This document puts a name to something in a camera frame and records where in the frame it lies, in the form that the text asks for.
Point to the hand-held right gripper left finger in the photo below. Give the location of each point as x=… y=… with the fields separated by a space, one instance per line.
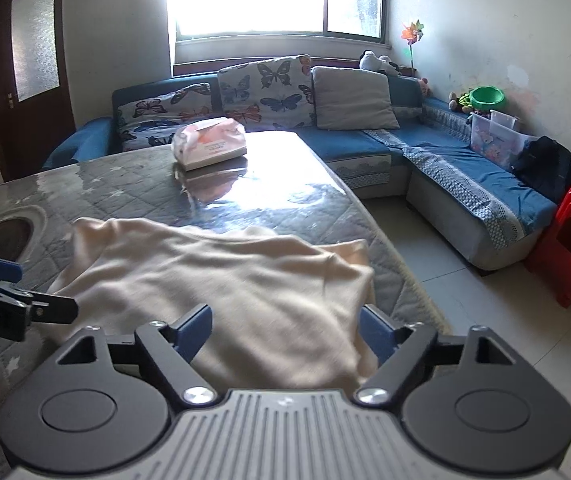
x=193 y=334

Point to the green plush toy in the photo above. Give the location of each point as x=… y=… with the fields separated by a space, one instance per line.
x=463 y=102

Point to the green plastic bowl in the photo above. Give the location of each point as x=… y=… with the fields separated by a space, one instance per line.
x=488 y=97

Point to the pink plush toy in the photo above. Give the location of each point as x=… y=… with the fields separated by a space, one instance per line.
x=424 y=87

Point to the square butterfly print cushion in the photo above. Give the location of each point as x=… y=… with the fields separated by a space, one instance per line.
x=265 y=90

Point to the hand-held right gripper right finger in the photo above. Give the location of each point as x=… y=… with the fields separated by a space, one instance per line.
x=378 y=334

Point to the panda plush toy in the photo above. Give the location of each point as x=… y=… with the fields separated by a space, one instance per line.
x=370 y=61

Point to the dark wooden door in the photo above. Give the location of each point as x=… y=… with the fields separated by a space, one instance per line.
x=40 y=110

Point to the cream garment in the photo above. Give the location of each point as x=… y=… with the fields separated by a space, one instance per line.
x=215 y=280

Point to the pink tissue pack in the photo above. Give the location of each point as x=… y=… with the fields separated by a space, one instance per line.
x=210 y=142

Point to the round black induction cooktop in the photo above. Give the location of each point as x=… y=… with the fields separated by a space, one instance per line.
x=0 y=237

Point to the wide butterfly print cushion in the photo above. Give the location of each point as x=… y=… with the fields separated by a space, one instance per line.
x=155 y=110

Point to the grey cushion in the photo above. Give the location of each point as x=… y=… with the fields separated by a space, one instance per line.
x=353 y=97

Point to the clear plastic storage box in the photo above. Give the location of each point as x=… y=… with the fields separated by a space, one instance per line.
x=495 y=142

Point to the black backpack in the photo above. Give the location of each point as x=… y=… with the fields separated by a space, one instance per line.
x=545 y=165

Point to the blue sofa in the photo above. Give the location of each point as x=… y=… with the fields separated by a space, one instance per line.
x=440 y=137

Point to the colourful pinwheel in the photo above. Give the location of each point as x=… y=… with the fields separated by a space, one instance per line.
x=412 y=32

